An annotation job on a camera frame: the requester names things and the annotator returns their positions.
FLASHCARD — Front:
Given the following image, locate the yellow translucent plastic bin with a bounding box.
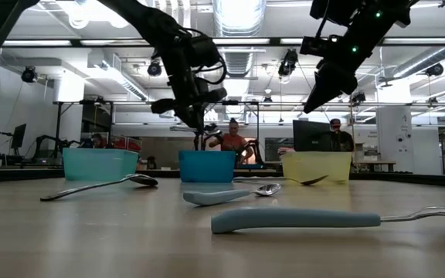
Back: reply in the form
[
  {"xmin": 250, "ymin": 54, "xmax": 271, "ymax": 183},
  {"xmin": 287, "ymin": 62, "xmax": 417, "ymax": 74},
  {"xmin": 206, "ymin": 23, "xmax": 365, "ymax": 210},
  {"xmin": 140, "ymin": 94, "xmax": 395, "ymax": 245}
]
[{"xmin": 280, "ymin": 150, "xmax": 353, "ymax": 185}]

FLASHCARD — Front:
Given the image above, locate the blue plastic bin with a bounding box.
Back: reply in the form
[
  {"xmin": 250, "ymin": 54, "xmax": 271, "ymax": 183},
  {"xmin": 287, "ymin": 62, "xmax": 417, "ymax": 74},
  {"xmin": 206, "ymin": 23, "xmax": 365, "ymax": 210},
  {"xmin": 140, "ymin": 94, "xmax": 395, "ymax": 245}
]
[{"xmin": 178, "ymin": 149, "xmax": 237, "ymax": 184}]

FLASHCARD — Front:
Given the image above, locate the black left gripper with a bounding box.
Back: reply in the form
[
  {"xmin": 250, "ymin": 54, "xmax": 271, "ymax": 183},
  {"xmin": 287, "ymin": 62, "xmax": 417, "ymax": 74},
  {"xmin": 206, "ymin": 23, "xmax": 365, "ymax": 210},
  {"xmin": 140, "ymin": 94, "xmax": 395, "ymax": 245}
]
[{"xmin": 150, "ymin": 27, "xmax": 229, "ymax": 132}]

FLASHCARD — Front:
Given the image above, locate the black background rig frame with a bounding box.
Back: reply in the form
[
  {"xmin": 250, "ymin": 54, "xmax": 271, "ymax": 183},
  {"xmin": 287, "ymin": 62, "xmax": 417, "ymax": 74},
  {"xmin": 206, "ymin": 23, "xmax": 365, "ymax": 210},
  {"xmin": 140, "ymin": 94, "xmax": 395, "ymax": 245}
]
[{"xmin": 52, "ymin": 99, "xmax": 445, "ymax": 154}]

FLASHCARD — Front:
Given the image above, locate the black monitor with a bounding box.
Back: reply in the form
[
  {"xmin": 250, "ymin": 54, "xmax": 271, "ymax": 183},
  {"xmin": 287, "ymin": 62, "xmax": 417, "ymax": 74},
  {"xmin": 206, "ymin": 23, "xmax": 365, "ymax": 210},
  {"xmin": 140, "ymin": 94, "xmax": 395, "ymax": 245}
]
[
  {"xmin": 9, "ymin": 123, "xmax": 28, "ymax": 151},
  {"xmin": 292, "ymin": 120, "xmax": 334, "ymax": 153}
]

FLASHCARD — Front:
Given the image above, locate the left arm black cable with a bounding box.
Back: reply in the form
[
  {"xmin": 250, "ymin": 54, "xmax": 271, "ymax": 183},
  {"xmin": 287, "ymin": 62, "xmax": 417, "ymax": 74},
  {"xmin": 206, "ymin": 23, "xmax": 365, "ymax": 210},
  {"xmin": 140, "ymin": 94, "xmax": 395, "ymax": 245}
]
[{"xmin": 185, "ymin": 26, "xmax": 229, "ymax": 86}]

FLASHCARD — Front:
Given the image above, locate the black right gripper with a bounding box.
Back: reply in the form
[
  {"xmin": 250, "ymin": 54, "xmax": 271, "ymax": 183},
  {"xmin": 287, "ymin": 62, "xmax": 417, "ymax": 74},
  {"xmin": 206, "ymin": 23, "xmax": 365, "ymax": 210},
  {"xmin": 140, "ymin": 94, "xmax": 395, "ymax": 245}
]
[{"xmin": 298, "ymin": 0, "xmax": 415, "ymax": 115}]

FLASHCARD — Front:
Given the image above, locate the person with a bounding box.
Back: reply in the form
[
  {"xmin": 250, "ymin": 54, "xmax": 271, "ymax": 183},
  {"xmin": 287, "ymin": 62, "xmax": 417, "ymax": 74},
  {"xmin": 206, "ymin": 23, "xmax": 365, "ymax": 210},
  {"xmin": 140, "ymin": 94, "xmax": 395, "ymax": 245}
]
[
  {"xmin": 328, "ymin": 117, "xmax": 355, "ymax": 153},
  {"xmin": 208, "ymin": 117, "xmax": 255, "ymax": 168},
  {"xmin": 90, "ymin": 133, "xmax": 107, "ymax": 150}
]

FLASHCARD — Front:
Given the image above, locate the teal translucent plastic bin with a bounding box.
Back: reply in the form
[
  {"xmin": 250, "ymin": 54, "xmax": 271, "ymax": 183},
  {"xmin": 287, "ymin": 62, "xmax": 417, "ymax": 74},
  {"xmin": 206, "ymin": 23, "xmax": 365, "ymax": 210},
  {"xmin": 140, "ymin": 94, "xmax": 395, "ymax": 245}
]
[{"xmin": 61, "ymin": 147, "xmax": 140, "ymax": 182}]

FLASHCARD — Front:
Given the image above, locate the black overhead beam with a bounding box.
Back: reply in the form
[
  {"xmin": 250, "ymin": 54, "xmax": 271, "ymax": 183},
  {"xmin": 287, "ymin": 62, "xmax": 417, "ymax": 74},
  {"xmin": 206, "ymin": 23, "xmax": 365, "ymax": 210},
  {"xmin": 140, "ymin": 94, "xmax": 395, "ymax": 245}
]
[{"xmin": 0, "ymin": 37, "xmax": 445, "ymax": 49}]

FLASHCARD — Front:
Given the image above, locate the black metal spoon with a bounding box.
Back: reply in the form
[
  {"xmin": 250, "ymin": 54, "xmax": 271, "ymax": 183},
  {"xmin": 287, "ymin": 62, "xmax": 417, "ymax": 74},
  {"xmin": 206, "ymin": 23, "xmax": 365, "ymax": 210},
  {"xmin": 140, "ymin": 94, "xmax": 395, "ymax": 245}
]
[{"xmin": 39, "ymin": 173, "xmax": 160, "ymax": 203}]

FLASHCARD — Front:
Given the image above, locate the silver ventilation duct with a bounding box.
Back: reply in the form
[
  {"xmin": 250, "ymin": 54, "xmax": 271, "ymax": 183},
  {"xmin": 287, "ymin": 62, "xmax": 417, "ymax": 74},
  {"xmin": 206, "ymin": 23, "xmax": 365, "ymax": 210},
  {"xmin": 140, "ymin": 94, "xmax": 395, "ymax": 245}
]
[{"xmin": 212, "ymin": 0, "xmax": 267, "ymax": 78}]

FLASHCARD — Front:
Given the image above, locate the light blue handle spoon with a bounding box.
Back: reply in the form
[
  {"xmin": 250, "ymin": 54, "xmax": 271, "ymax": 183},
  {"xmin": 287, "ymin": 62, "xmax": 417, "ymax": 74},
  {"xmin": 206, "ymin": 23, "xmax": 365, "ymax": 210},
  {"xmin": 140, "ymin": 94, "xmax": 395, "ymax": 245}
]
[
  {"xmin": 182, "ymin": 182, "xmax": 282, "ymax": 207},
  {"xmin": 210, "ymin": 205, "xmax": 445, "ymax": 235}
]

